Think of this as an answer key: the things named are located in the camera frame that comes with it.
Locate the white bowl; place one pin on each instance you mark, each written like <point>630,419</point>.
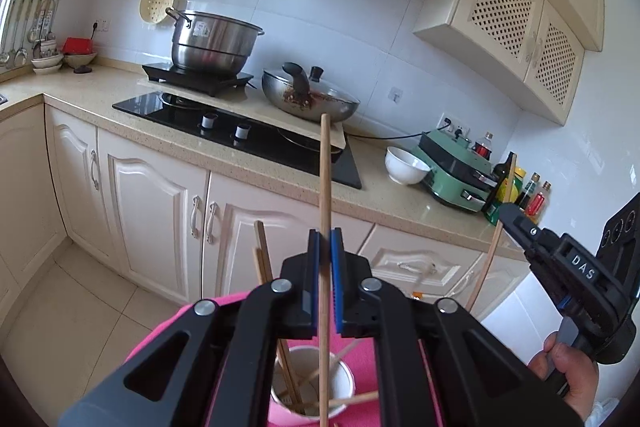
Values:
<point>405,167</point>

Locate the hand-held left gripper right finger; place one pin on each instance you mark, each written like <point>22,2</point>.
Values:
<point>337,282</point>

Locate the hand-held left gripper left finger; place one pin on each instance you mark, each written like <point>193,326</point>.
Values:
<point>314,282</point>

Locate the soy sauce bottle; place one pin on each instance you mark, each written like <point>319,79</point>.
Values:
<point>530,194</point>

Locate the small dark dish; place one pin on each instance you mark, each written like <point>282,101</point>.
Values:
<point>83,70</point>

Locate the cream perforated steamer plate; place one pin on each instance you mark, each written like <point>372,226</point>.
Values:
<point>155,2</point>

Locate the steel wok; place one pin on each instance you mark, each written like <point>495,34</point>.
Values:
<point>320,109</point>

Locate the stack of white bowls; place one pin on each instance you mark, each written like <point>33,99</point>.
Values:
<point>47,59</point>

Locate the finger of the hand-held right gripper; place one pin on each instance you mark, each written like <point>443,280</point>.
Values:
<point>520,222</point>

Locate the steel ladle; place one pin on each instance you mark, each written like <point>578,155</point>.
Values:
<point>6,52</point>
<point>21,52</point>

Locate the glass wok lid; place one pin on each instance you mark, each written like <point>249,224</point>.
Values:
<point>335,94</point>

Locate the stainless steel pot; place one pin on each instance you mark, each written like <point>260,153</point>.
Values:
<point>215,47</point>

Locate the long wooden chopstick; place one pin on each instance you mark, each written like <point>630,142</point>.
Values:
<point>485,267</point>
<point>325,182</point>

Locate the steel skimmer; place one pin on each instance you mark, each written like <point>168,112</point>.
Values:
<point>36,27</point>

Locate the green electric cooker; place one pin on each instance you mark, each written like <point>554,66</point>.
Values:
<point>450,177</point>

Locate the beige board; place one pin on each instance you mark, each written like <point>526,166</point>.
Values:
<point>240,107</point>

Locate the black induction cooker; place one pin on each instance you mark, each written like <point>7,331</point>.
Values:
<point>200,79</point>

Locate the red container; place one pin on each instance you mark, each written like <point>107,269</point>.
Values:
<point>80,46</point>

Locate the black glass gas stove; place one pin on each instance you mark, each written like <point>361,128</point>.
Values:
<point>175,112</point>

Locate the cream lattice door cabinet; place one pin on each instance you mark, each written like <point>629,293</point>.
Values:
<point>500,7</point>

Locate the red label dark bottle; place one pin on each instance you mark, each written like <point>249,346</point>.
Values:
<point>484,149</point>

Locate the white wall socket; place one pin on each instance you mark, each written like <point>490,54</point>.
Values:
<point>101,26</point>
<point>457,124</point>

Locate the dark rimmed bowl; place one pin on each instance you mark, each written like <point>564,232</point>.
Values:
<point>80,60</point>

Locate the grey wall hook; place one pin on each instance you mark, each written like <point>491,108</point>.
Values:
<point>396,95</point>

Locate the bunch of wooden chopsticks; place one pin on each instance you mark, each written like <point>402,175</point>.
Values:
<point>262,252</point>

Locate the pink cup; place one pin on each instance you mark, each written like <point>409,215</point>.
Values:
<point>341,377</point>

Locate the person's right hand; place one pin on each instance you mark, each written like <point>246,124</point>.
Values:
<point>575,377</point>

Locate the red sauce bottle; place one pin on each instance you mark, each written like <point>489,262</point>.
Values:
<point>539,204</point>

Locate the dark glass bottle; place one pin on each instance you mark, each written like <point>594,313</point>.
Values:
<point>497,197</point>

